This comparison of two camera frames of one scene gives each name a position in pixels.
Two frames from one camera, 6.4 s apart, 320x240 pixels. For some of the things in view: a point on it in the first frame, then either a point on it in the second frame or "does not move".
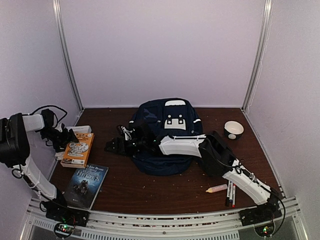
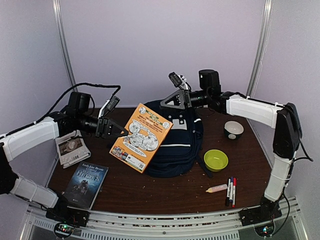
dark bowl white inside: x=233 y=130 does not move
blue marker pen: x=230 y=197 does not move
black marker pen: x=227 y=201 does not move
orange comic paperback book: x=76 y=154 → x=146 y=129
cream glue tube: x=217 y=188 does not move
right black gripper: x=116 y=142 → x=181 y=103
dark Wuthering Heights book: x=82 y=191 does not move
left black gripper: x=66 y=139 → x=104 y=125
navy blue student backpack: x=173 y=116 does not move
